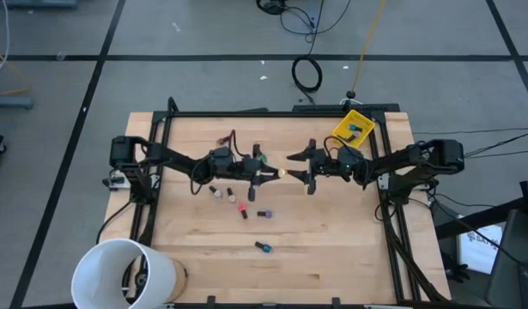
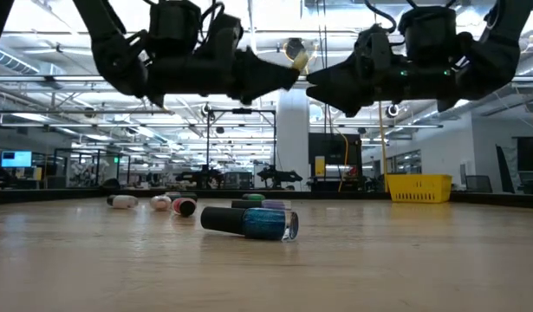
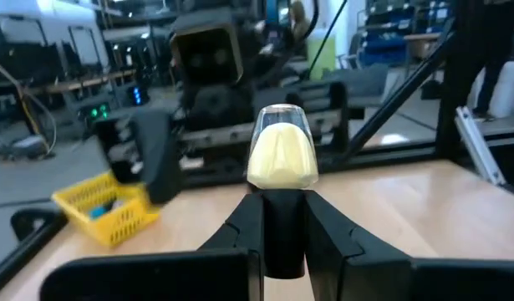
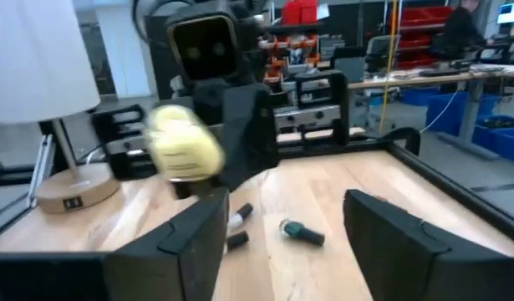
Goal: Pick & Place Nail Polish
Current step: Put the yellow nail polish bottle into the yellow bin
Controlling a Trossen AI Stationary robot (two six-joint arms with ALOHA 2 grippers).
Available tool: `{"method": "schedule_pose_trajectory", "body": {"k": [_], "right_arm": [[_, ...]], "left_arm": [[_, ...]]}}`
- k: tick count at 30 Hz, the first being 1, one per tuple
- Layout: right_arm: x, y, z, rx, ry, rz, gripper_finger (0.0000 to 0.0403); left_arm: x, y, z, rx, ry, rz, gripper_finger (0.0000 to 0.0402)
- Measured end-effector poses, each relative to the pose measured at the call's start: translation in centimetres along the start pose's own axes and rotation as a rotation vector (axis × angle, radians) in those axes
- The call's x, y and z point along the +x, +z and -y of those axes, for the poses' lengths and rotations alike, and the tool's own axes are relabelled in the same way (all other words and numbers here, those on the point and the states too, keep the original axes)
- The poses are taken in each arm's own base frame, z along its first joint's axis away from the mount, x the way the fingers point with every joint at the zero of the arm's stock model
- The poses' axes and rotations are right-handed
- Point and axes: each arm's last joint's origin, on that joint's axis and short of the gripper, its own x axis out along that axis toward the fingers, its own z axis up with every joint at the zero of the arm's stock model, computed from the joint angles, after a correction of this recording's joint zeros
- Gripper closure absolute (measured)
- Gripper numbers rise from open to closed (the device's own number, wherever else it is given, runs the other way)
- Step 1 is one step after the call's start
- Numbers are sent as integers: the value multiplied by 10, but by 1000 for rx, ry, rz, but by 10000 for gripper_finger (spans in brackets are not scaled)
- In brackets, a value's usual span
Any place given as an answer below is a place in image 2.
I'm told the black cabinet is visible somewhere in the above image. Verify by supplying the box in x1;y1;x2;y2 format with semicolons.
308;132;364;192

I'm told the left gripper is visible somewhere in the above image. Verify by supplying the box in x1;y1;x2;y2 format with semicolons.
144;12;302;108

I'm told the blue lit monitor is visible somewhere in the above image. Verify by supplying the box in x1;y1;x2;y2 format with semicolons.
0;150;34;169

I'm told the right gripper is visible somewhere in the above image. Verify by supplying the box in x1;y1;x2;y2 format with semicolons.
305;23;466;118

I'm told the black aluminium table frame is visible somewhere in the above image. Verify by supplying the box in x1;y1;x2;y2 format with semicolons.
0;186;533;207

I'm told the dark leaning board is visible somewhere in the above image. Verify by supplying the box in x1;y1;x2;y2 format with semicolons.
495;145;517;194

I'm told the lavender nail polish bottle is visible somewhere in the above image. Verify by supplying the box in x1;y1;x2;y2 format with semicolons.
230;198;292;212

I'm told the black robot station frame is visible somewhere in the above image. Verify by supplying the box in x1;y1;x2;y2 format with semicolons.
204;107;278;192

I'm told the cream nail polish bottle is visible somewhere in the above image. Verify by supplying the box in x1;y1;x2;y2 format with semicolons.
290;50;310;73

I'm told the blue glitter nail polish bottle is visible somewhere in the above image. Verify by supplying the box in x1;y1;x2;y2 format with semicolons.
199;205;300;243

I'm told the large black screen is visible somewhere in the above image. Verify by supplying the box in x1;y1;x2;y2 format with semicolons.
511;136;533;195

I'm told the white building column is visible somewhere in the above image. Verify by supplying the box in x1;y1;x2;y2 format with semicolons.
276;88;311;192

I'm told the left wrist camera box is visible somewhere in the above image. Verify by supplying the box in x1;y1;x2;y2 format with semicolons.
147;0;203;60

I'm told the pale pink nail polish bottle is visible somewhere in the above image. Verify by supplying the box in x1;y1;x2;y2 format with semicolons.
106;194;140;211

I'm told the grey mesh chair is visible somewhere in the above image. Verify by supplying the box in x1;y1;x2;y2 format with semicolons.
464;174;495;194

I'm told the black ceiling device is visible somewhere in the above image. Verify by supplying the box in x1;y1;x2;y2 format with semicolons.
284;37;307;57

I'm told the peach nail polish bottle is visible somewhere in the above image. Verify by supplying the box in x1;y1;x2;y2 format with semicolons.
149;194;173;212

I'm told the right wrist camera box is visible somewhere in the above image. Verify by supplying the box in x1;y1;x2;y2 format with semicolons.
397;4;461;62

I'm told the coral nail polish bottle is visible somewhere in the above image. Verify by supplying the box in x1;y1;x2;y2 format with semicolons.
171;197;198;218

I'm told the yellow plastic basket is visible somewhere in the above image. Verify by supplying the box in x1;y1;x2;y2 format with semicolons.
386;173;453;205

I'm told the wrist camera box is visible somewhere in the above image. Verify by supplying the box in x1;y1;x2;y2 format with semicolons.
147;0;203;60
397;4;461;62

